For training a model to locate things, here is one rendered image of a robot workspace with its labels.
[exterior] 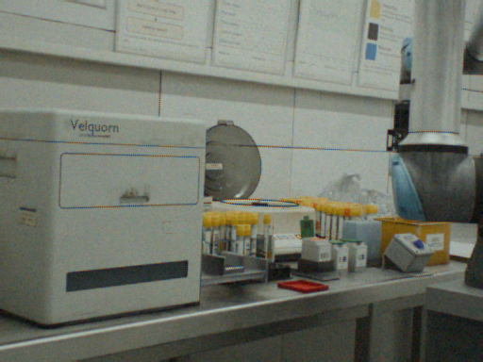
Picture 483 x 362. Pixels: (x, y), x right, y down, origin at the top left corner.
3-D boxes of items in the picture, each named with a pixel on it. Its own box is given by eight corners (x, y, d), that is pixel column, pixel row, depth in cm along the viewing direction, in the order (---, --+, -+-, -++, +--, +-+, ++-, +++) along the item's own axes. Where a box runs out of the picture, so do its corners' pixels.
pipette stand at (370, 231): (359, 269, 169) (362, 223, 168) (334, 264, 174) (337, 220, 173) (385, 265, 176) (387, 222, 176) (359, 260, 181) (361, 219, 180)
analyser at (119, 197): (44, 330, 104) (52, 107, 102) (-46, 295, 123) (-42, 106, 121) (212, 303, 125) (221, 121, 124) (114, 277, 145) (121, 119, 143)
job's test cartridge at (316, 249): (317, 272, 153) (319, 240, 152) (300, 269, 156) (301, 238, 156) (330, 271, 155) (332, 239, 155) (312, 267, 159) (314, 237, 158)
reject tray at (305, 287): (305, 293, 137) (305, 288, 137) (276, 287, 142) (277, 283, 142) (328, 289, 142) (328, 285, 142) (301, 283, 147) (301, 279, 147)
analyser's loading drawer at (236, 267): (179, 293, 122) (180, 261, 121) (154, 287, 126) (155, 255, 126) (267, 281, 136) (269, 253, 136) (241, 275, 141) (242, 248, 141)
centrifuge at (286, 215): (258, 264, 168) (261, 208, 168) (188, 245, 192) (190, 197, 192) (339, 258, 183) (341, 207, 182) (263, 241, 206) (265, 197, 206)
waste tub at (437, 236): (417, 268, 174) (419, 223, 174) (370, 258, 184) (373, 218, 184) (450, 263, 183) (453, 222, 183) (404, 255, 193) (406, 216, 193)
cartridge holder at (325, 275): (323, 281, 151) (324, 263, 150) (290, 273, 157) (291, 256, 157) (341, 279, 154) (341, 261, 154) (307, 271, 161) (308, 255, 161)
